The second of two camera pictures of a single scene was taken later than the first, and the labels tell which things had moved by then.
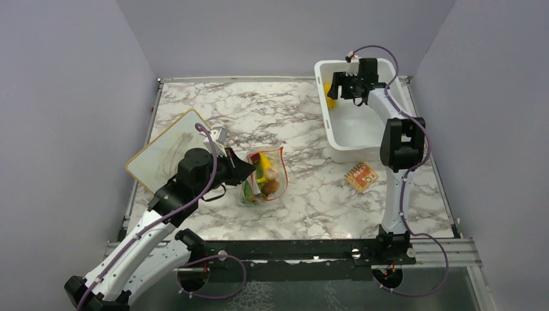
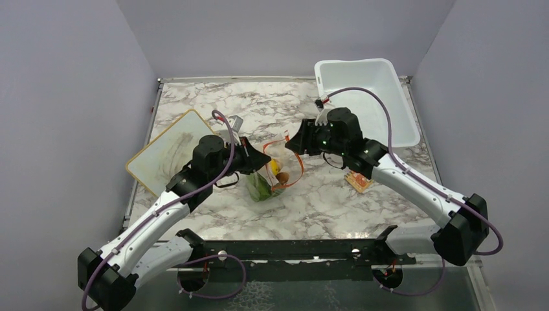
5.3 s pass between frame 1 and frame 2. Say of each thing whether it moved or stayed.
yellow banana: moved
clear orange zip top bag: moved
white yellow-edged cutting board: stayed
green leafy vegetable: moved
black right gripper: moved
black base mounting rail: stayed
